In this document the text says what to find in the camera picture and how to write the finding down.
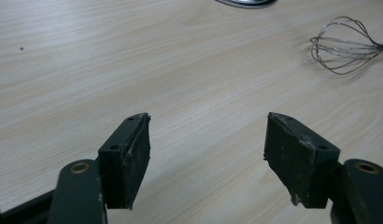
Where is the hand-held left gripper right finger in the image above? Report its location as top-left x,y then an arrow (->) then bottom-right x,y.
262,111 -> 341,209

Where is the metal bowl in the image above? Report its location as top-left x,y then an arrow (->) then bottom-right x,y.
215,0 -> 277,9

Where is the metal wire whisk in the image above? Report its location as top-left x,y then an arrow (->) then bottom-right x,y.
309,16 -> 383,76

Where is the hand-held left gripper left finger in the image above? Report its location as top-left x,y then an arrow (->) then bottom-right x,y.
97,112 -> 151,210

